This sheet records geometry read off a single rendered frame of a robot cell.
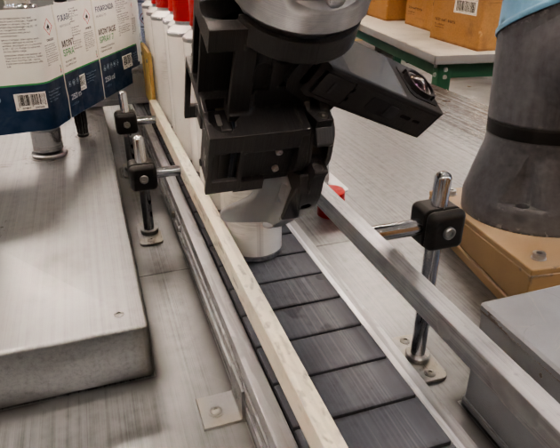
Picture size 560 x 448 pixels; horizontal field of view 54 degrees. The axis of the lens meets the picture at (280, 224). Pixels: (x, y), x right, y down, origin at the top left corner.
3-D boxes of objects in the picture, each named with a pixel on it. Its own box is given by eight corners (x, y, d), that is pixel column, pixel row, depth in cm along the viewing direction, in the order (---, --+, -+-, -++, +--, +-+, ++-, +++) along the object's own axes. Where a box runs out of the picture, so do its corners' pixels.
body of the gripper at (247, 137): (182, 119, 39) (187, -42, 29) (296, 108, 42) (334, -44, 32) (205, 205, 35) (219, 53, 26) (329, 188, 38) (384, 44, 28)
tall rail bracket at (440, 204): (344, 363, 45) (357, 174, 37) (422, 344, 47) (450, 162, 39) (362, 390, 42) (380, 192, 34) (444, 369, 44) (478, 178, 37)
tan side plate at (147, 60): (145, 96, 96) (139, 42, 91) (149, 95, 96) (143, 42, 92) (152, 111, 87) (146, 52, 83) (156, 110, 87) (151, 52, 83)
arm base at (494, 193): (437, 190, 65) (444, 107, 61) (554, 180, 67) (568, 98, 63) (508, 244, 51) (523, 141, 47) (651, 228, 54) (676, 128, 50)
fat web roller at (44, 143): (32, 151, 75) (1, 3, 66) (68, 147, 76) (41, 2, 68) (30, 162, 71) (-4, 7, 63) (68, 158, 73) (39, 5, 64)
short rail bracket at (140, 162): (135, 230, 65) (122, 132, 60) (161, 227, 66) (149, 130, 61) (138, 243, 62) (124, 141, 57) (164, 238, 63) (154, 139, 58)
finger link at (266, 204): (211, 230, 45) (219, 156, 38) (278, 220, 47) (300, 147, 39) (219, 262, 44) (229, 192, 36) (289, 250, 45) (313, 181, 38)
